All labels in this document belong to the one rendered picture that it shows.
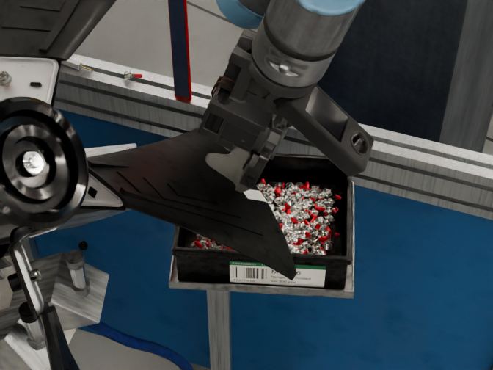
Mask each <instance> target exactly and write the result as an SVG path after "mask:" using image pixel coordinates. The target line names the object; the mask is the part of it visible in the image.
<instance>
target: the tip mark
mask: <svg viewBox="0 0 493 370"><path fill-rule="evenodd" d="M244 194H245V195H246V197H247V198H248V199H251V200H261V201H265V202H267V201H266V199H265V198H264V196H263V195H262V193H261V192H260V191H257V190H251V189H250V190H247V191H245V192H244Z"/></svg>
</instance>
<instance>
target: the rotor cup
mask: <svg viewBox="0 0 493 370"><path fill-rule="evenodd" d="M31 150H33V151H35V152H37V153H39V154H40V156H41V157H42V159H43V170H42V171H41V172H40V173H39V174H36V175H32V174H30V173H28V172H27V171H26V169H25V168H24V166H23V156H24V154H25V153H26V152H28V151H31ZM88 181H89V168H88V162H87V155H86V152H85V149H84V146H83V144H82V141H81V139H80V137H79V135H78V133H77V132H76V130H75V129H74V127H73V125H72V124H71V123H70V121H69V120H68V119H67V118H66V117H65V116H64V115H63V114H62V113H61V112H60V111H59V110H58V109H56V108H55V107H53V106H52V105H50V104H48V103H46V102H45V101H41V100H40V99H37V98H32V97H26V96H18V97H10V98H5V99H2V100H0V259H1V258H3V257H4V256H5V255H6V254H8V252H9V250H8V248H9V247H10V246H11V245H12V244H13V243H15V242H18V241H19V240H22V239H25V238H28V237H30V236H35V235H37V234H40V233H44V232H46V231H50V230H53V229H55V228H58V227H59V226H61V225H63V224H65V223H66V222H67V221H68V220H69V219H70V218H71V217H73V216H74V214H75V213H76V212H77V211H78V210H79V208H80V207H81V204H82V203H83V201H84V198H85V195H86V193H87V187H88Z"/></svg>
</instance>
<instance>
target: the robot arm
mask: <svg viewBox="0 0 493 370"><path fill-rule="evenodd" d="M365 1H366V0H216V3H217V4H218V7H219V9H220V10H221V11H222V13H223V15H224V16H225V17H226V18H227V19H228V20H229V21H230V22H232V23H234V24H235V25H236V26H240V27H242V28H244V30H243V32H242V33H241V36H240V37H239V40H238V42H237V43H236V45H235V48H234V49H233V52H232V54H231V56H230V58H229V61H228V62H229V63H228V65H227V68H226V70H225V72H224V75H223V76H220V77H219V78H218V80H217V82H216V83H215V85H214V86H213V89H212V91H211V95H212V97H211V99H210V101H209V102H208V107H207V109H206V110H205V113H204V115H203V117H202V123H201V125H200V128H199V130H198V134H201V135H203V136H204V137H207V138H209V139H212V140H213V141H214V142H215V143H217V144H219V145H221V146H224V147H225V148H226V149H228V150H229V151H230V153H229V154H220V153H208V154H207V156H206V157H205V161H206V163H207V164H208V165H209V166H210V167H212V168H213V169H215V170H216V171H217V172H219V173H221V174H222V175H223V176H225V177H226V178H228V179H230V180H231V181H232V182H233V183H234V184H235V190H236V191H238V192H245V191H247V190H250V189H253V187H254V185H255V184H256V183H257V181H258V179H259V177H260V175H261V173H262V172H263V169H264V167H265V166H266V163H267V162H268V160H269V159H273V158H274V156H275V154H276V152H277V150H278V148H279V146H280V144H281V142H282V140H283V138H284V136H285V135H286V132H287V130H288V128H289V127H291V126H293V127H294V128H295V129H296V130H297V131H298V132H299V133H301V134H302V135H303V136H304V137H305V138H306V139H307V140H309V141H310V142H311V143H312V144H313V145H314V146H315V147H316V148H317V149H319V151H320V152H322V154H323V155H325V156H326V157H327V158H328V159H329V160H330V161H331V162H333V163H334V164H335V165H336V166H337V167H338V168H339V169H340V170H342V171H343V172H344V173H345V174H346V175H347V176H354V175H356V174H359V173H362V172H364V171H365V170H366V167H367V164H368V160H369V157H370V152H371V150H372V147H373V142H374V140H373V138H372V136H371V135H369V133H368V132H367V131H366V130H365V129H364V128H363V127H361V125H359V124H358V123H357V122H356V121H355V120H354V119H353V118H352V117H351V116H350V115H349V114H348V113H347V112H345V111H344V110H343V109H342V108H341V107H340V106H339V105H338V104H337V103H336V102H335V101H334V100H333V99H331V98H330V97H329V96H328V95H327V94H326V93H325V92H324V91H323V90H322V89H321V88H320V87H319V86H318V85H317V83H318V81H319V80H320V79H321V78H322V77H323V75H324V74H325V72H326V69H327V68H328V67H329V64H330V62H331V61H332V58H333V57H334V55H335V53H336V51H337V49H338V47H339V46H340V44H341V43H342V41H343V38H344V37H345V35H346V33H347V31H348V29H349V27H350V25H351V24H352V22H353V20H354V19H355V17H356V15H357V13H358V12H359V10H360V8H361V7H362V5H363V4H364V3H365ZM257 28H258V30H257V33H256V34H255V33H254V32H251V31H249V30H248V29H257ZM215 87H216V89H215ZM214 89H215V90H214ZM220 127H221V128H220Z"/></svg>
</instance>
